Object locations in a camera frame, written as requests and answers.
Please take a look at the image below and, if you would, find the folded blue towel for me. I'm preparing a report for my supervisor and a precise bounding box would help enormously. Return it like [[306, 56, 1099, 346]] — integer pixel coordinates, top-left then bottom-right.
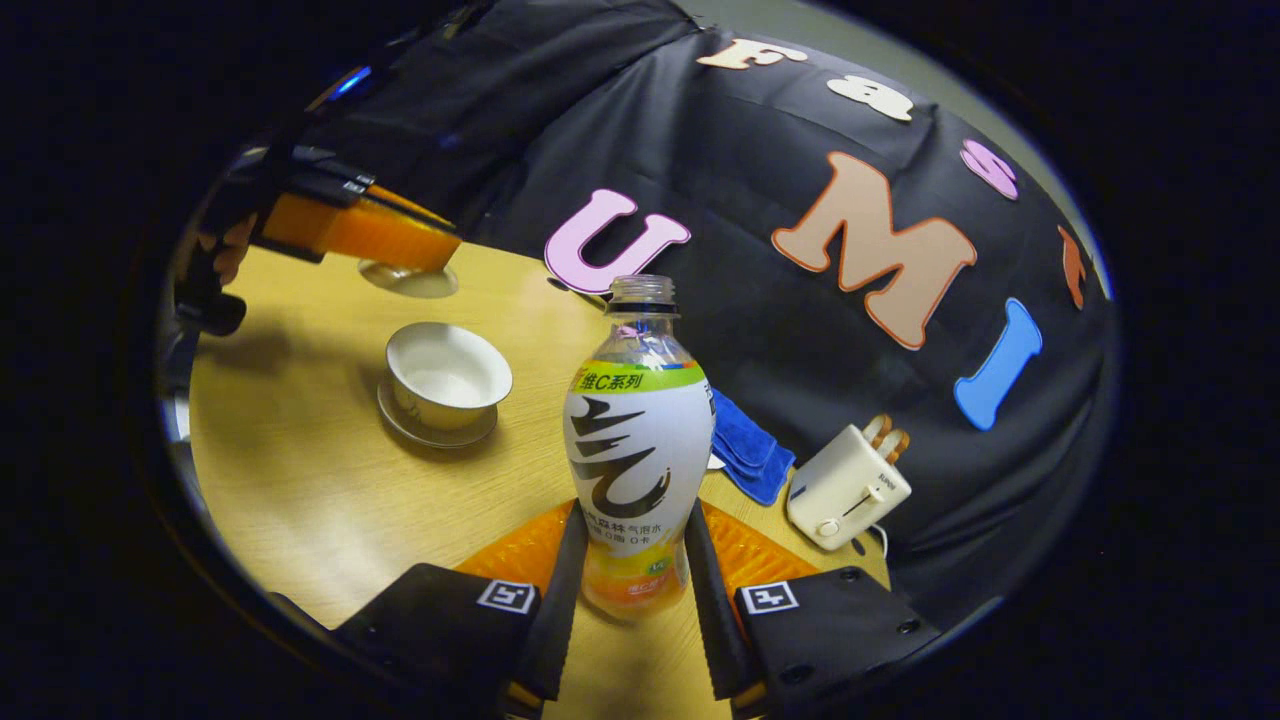
[[708, 387, 797, 507]]

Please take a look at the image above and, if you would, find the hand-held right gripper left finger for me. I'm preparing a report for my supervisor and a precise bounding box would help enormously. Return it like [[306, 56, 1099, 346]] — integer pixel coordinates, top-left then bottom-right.
[[333, 498, 591, 716]]

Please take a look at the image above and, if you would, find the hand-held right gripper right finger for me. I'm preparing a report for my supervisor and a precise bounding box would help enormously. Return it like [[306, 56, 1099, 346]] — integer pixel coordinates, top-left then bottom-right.
[[685, 498, 943, 716]]

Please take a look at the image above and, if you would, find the black backdrop cloth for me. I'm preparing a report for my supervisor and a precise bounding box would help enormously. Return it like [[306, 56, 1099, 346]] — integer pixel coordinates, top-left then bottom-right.
[[290, 0, 1116, 631]]

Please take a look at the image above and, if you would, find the cream teacup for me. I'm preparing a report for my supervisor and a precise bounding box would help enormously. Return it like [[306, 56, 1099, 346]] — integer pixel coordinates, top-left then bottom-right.
[[385, 321, 514, 433]]

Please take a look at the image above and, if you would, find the clear water bottle white label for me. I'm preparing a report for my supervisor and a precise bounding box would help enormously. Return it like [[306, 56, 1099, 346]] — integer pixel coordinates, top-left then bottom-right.
[[562, 275, 717, 621]]

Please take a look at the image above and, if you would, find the white toaster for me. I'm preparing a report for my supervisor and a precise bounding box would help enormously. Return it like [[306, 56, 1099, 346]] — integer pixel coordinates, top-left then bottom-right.
[[786, 424, 913, 552]]

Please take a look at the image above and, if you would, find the cream teacup lid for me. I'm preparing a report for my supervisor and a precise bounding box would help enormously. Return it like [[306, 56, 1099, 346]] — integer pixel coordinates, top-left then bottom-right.
[[358, 258, 460, 300]]

